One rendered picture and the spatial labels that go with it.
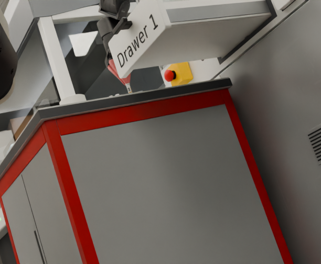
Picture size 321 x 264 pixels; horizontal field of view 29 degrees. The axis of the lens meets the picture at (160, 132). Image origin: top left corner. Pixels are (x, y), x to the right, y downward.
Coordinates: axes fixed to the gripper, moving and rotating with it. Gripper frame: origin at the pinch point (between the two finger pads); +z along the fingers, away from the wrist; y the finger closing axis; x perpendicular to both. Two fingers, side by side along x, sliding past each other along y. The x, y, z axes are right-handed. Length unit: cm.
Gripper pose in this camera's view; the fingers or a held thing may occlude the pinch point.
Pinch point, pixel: (126, 81)
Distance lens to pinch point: 177.1
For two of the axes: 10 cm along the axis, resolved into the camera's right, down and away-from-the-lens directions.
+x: -9.3, 2.6, -2.6
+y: -1.9, 2.9, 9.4
